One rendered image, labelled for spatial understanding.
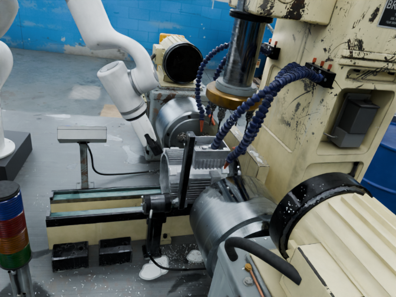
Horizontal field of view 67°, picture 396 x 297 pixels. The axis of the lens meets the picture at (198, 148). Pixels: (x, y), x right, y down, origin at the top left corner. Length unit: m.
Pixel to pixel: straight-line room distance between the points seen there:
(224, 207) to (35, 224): 0.70
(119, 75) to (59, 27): 5.76
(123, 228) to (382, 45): 0.93
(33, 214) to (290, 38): 1.07
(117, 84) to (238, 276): 0.59
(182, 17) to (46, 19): 2.51
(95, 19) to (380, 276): 0.83
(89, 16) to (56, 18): 5.69
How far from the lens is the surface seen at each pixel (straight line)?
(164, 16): 6.42
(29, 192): 1.36
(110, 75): 0.89
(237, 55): 0.90
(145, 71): 0.88
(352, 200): 0.52
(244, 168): 1.03
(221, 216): 0.74
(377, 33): 0.94
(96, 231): 1.07
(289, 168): 1.03
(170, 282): 1.01
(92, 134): 1.18
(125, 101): 0.91
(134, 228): 1.07
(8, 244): 0.73
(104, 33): 0.91
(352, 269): 0.46
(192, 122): 1.20
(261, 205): 0.75
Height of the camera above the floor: 1.61
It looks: 29 degrees down
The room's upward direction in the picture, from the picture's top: 10 degrees clockwise
